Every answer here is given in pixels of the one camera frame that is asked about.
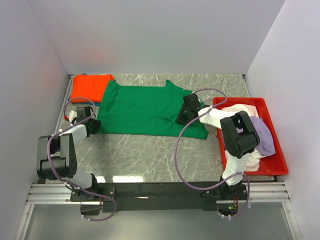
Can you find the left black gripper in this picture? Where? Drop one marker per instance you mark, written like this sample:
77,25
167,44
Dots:
97,124

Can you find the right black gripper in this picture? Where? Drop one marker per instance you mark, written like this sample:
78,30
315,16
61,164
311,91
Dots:
180,118

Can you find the green t shirt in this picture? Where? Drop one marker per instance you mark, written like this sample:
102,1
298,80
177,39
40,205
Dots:
145,110

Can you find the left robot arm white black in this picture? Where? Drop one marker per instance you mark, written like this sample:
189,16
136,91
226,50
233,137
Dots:
62,151

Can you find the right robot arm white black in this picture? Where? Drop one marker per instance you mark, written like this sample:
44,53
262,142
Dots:
239,135

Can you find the folded orange t shirt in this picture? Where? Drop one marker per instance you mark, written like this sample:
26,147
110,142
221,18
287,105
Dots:
87,87

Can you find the pale pink t shirt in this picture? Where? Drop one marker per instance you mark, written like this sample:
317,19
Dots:
253,162

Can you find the lavender t shirt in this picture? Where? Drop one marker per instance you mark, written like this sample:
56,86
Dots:
266,146

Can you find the black base beam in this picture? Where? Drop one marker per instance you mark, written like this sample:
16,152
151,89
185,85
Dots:
153,196

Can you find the red plastic bin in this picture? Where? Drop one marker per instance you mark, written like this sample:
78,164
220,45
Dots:
274,165

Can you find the aluminium frame rail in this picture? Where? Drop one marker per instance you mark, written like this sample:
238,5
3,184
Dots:
58,194

